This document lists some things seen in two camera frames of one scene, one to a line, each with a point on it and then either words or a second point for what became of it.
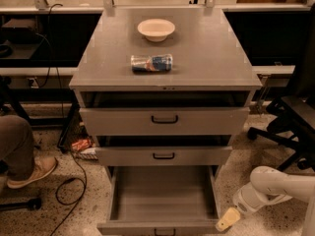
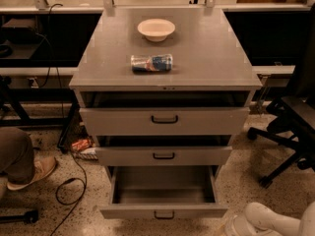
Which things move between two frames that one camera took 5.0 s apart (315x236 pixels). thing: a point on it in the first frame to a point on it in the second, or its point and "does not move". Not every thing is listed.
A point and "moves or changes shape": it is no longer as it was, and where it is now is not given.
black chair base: [32, 204] to [29, 217]
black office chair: [291, 118] does not move
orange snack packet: [82, 145] does not move
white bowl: [156, 29] does not move
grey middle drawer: [167, 155] does not move
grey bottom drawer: [162, 201] moves or changes shape
